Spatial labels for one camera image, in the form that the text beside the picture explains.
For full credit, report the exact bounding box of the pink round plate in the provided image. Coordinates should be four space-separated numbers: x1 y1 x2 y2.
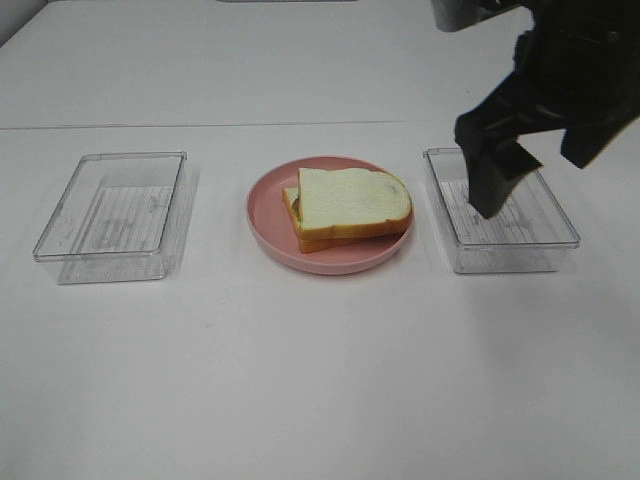
246 156 411 275

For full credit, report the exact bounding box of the clear plastic ingredient tray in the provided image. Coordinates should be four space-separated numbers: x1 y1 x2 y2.
32 151 190 285

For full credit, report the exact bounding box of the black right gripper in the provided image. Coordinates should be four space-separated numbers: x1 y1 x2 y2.
455 1 639 218

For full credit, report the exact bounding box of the white bread slice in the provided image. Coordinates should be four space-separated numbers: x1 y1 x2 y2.
282 187 374 254
298 168 412 240

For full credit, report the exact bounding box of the green lettuce leaf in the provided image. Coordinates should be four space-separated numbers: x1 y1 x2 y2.
291 198 300 223

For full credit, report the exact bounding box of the clear plastic bread tray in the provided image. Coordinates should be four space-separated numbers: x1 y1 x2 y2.
423 148 581 274

